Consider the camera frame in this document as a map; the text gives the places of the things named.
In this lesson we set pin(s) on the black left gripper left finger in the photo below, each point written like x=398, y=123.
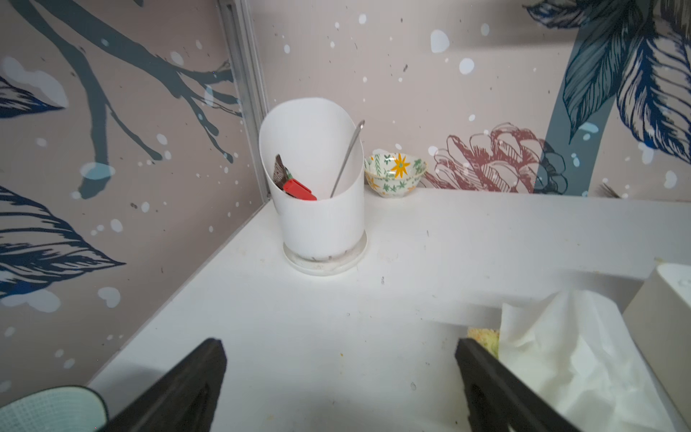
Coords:
x=184, y=399

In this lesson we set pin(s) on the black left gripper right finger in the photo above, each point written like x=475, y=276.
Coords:
x=497, y=400

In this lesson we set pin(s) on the white tissue box base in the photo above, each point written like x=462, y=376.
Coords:
x=658, y=319

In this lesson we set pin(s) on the light green bowl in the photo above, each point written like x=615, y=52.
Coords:
x=65, y=408

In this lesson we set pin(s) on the floral patterned small bowl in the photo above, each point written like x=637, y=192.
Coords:
x=394, y=175

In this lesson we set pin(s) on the white utensil holder cup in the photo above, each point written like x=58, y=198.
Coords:
x=326, y=236

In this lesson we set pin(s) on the thin metal utensil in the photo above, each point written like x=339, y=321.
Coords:
x=350, y=147

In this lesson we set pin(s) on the red handled tool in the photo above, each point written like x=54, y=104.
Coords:
x=285, y=181

